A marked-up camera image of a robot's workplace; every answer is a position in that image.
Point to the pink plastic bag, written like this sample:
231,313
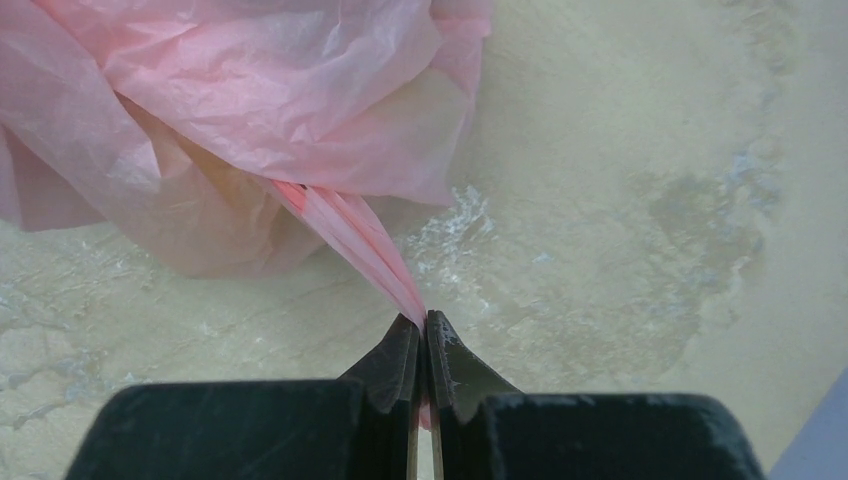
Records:
233,137

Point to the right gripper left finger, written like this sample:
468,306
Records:
361,425

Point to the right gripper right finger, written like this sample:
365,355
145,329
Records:
483,427

